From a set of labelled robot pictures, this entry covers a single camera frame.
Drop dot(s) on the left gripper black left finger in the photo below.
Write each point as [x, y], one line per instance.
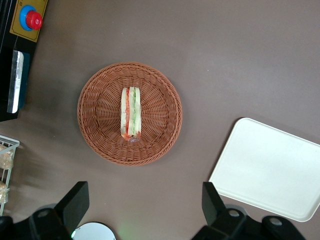
[75, 202]

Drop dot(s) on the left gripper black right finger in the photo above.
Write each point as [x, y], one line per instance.
[212, 205]

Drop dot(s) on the triangle sandwich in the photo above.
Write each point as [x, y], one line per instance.
[131, 112]

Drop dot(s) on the cream plastic tray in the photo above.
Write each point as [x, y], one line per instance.
[267, 170]

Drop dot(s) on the round brown wicker basket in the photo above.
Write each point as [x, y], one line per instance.
[160, 112]

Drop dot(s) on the clear bagged rice snack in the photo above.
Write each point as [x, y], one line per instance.
[2, 192]
[6, 157]

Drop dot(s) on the black appliance with yellow panel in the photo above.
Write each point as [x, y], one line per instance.
[5, 50]

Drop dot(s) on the red emergency stop button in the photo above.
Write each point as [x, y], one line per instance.
[33, 20]

